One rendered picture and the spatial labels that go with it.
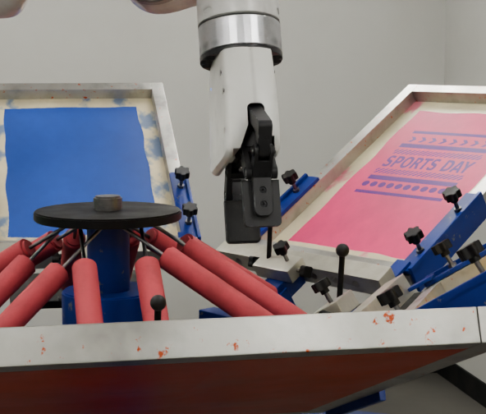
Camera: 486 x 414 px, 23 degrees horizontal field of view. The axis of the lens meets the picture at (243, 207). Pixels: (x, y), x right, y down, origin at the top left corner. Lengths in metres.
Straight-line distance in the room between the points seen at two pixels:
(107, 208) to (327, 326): 1.36
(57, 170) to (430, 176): 1.08
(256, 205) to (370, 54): 5.08
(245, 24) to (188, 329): 0.30
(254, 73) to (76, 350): 0.32
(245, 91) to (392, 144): 2.38
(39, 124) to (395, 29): 2.82
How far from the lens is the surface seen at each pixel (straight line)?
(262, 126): 0.99
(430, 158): 3.25
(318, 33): 5.99
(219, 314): 2.77
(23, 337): 1.15
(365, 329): 1.20
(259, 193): 1.00
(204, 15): 1.08
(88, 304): 2.27
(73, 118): 3.71
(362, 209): 3.15
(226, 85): 1.03
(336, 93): 6.02
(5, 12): 1.16
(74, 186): 3.44
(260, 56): 1.05
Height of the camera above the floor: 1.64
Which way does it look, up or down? 7 degrees down
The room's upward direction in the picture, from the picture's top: straight up
